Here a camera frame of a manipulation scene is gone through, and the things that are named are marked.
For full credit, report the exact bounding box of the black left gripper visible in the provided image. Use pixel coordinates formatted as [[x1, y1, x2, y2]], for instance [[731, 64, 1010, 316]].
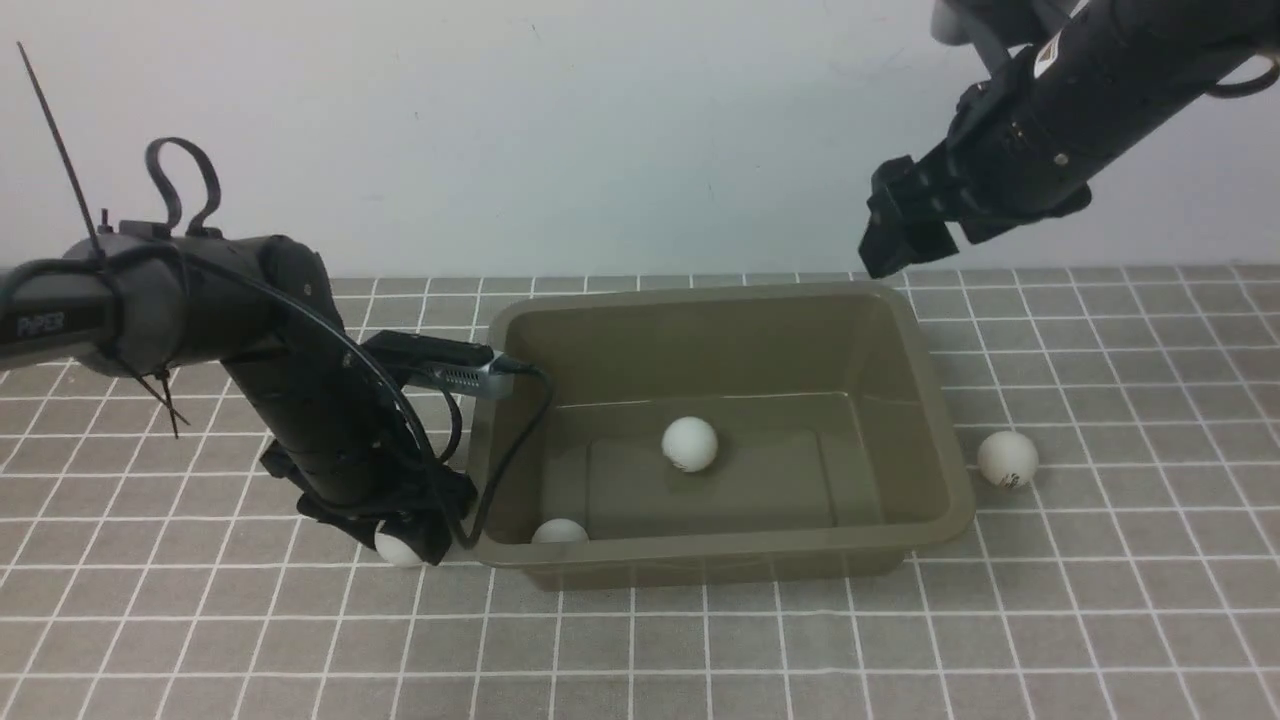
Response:
[[260, 441, 479, 566]]

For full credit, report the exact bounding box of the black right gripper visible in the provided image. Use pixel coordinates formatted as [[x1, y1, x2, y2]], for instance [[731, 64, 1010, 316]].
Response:
[[858, 150, 991, 279]]

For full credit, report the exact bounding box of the olive green plastic bin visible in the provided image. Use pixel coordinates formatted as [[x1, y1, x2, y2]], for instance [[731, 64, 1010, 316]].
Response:
[[474, 281, 975, 591]]

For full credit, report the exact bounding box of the white ping-pong ball with logo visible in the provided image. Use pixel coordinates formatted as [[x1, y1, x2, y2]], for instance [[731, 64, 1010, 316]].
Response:
[[975, 430, 1041, 489], [660, 416, 719, 474]]

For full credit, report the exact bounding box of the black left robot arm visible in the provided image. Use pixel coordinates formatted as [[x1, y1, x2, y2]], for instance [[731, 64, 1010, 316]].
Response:
[[3, 232, 497, 565]]

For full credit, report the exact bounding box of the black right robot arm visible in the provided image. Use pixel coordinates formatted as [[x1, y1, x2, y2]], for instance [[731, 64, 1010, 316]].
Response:
[[859, 1, 1277, 279]]

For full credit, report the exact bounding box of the grey checkered tablecloth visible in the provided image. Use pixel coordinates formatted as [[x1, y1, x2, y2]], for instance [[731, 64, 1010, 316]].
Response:
[[1, 265, 1279, 719]]

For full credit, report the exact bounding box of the black zip tie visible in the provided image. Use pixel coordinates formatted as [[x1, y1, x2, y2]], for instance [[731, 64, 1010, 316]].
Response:
[[15, 40, 191, 441]]

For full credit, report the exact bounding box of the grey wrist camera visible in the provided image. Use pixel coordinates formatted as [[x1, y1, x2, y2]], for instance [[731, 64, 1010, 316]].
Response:
[[362, 331, 536, 400]]

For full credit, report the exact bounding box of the black camera cable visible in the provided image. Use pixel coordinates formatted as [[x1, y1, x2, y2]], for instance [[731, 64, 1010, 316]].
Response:
[[150, 240, 556, 551]]

